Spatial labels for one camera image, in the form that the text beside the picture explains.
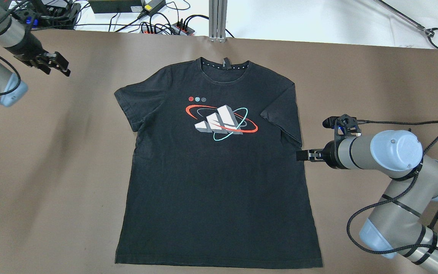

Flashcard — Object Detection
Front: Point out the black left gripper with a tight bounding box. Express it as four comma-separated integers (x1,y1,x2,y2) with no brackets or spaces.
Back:
14,36,71,77

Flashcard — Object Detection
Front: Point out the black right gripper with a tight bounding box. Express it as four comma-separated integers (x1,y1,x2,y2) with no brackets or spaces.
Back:
297,141,341,169

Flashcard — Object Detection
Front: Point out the black printed t-shirt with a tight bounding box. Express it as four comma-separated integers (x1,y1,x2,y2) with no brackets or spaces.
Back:
114,57,323,269

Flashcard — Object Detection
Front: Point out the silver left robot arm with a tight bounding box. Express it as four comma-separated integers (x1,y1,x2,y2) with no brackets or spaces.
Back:
0,5,71,107

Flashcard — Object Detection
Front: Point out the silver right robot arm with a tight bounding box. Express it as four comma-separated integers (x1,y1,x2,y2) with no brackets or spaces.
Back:
297,129,438,274

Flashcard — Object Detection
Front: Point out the black power adapter box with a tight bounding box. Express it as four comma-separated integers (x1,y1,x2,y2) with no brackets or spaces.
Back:
88,0,146,14

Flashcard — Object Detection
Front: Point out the black power strip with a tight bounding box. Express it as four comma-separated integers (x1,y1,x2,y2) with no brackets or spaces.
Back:
135,22,196,36

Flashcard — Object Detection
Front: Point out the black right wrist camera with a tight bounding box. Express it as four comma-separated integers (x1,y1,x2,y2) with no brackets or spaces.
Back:
322,114,362,138

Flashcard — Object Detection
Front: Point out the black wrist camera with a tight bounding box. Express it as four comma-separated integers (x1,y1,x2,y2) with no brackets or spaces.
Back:
11,7,39,29
322,114,362,138

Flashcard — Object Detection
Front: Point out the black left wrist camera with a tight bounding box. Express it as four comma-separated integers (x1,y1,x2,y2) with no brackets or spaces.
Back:
11,7,39,29

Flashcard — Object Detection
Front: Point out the aluminium cage frame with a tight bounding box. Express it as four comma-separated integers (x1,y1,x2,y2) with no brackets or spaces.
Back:
208,0,227,43

